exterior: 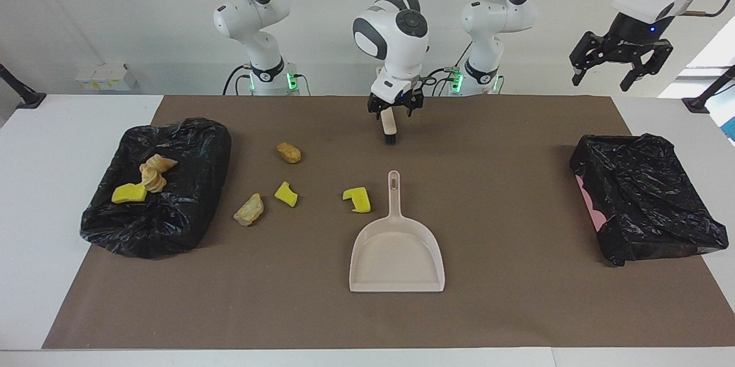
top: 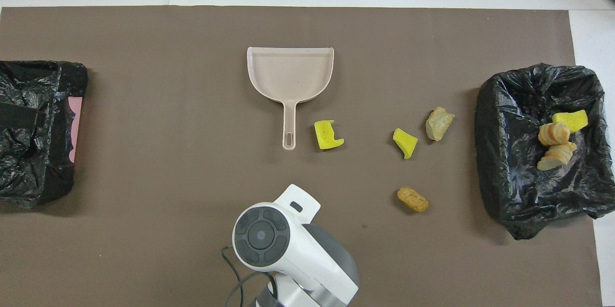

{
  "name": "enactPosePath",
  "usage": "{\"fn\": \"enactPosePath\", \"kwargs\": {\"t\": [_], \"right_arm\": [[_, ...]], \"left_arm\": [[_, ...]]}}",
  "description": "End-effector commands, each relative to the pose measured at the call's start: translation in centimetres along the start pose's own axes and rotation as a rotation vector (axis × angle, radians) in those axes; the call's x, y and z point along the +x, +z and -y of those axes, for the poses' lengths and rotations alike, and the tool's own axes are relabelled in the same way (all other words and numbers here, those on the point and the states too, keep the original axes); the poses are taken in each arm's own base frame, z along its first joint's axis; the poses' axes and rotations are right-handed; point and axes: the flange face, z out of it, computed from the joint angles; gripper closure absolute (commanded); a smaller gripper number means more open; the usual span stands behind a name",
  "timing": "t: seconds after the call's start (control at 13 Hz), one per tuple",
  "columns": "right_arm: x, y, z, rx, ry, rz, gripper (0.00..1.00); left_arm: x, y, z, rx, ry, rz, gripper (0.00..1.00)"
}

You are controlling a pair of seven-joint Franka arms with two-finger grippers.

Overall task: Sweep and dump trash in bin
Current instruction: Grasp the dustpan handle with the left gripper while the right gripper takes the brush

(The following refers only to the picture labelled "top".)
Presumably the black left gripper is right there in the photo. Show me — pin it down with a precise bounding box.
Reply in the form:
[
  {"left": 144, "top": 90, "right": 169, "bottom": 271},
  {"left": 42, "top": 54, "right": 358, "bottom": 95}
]
[{"left": 0, "top": 102, "right": 43, "bottom": 131}]

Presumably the beige plastic dustpan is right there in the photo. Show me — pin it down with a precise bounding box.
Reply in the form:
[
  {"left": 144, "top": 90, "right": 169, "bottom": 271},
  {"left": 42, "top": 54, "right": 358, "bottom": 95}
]
[{"left": 246, "top": 46, "right": 335, "bottom": 151}]

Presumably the notched yellow sponge piece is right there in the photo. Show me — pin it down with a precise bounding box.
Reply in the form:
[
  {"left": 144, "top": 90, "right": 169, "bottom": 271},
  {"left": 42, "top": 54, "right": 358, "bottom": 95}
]
[{"left": 314, "top": 120, "right": 345, "bottom": 151}]

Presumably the yellow sponge wedge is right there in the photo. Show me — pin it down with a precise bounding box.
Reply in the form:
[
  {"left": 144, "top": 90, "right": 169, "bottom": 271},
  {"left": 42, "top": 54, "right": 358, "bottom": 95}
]
[{"left": 393, "top": 127, "right": 418, "bottom": 160}]

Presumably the brown peanut shaped bread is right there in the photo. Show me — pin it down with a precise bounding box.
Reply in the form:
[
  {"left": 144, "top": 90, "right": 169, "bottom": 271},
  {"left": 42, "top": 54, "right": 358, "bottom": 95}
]
[{"left": 397, "top": 186, "right": 430, "bottom": 213}]

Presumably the rounded striped bread roll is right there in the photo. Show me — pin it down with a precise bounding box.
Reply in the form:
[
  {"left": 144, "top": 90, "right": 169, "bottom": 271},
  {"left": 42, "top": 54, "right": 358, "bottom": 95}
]
[{"left": 538, "top": 122, "right": 571, "bottom": 147}]

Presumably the striped bread chunk pale face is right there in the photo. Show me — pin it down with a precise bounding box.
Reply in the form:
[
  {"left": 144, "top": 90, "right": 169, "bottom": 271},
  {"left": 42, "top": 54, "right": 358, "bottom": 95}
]
[{"left": 537, "top": 141, "right": 578, "bottom": 172}]

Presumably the green and yellow sponge piece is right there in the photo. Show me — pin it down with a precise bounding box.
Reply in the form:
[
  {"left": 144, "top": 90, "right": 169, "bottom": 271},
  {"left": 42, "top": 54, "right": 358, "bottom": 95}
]
[{"left": 552, "top": 110, "right": 589, "bottom": 133}]

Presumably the black bag over pink bin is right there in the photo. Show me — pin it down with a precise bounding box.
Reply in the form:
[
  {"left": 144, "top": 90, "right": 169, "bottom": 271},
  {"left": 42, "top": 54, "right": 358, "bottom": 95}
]
[{"left": 0, "top": 61, "right": 88, "bottom": 210}]

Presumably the pink plastic bin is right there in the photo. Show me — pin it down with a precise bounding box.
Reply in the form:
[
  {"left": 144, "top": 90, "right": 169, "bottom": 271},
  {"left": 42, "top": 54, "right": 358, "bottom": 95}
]
[{"left": 67, "top": 97, "right": 83, "bottom": 163}]

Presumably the black trash bag bin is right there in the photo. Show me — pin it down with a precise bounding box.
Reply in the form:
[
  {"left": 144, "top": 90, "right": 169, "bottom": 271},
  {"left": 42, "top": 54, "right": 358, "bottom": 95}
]
[{"left": 475, "top": 63, "right": 607, "bottom": 240}]

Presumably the brown table mat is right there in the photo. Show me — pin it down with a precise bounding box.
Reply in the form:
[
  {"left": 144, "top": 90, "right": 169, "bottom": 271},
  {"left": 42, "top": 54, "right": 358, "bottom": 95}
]
[{"left": 0, "top": 6, "right": 603, "bottom": 307}]

